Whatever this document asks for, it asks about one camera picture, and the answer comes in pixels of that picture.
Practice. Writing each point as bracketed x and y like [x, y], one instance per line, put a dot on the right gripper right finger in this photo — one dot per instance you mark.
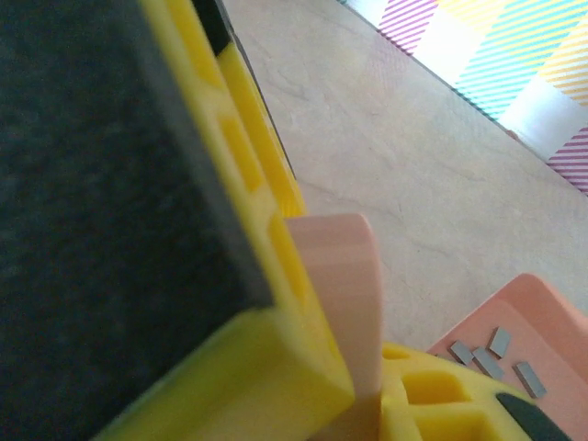
[441, 413]

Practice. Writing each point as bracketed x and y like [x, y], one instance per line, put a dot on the grey staple strip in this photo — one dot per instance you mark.
[500, 342]
[529, 379]
[461, 353]
[488, 363]

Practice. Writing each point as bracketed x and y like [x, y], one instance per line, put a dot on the pink plastic tray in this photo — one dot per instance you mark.
[551, 321]

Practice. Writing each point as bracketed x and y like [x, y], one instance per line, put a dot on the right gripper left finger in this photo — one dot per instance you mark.
[115, 206]

